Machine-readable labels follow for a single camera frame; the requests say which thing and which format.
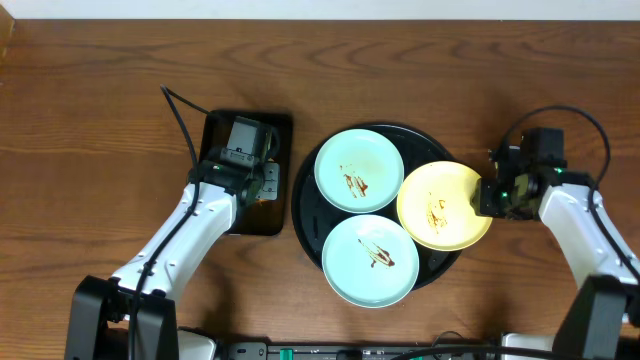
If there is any yellow plate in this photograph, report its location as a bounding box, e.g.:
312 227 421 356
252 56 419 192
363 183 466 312
396 161 492 252

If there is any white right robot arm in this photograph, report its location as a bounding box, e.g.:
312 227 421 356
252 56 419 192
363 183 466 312
472 144 639 359

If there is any mint plate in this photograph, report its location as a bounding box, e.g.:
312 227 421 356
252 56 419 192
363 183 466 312
321 214 420 308
314 129 405 214

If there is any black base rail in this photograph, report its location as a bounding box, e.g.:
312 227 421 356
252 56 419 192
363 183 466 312
214 340 506 360

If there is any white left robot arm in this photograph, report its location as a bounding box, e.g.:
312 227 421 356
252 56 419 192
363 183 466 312
64 149 281 359

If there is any black rectangular tray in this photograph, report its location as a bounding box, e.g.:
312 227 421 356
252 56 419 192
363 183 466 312
189 110 293 236

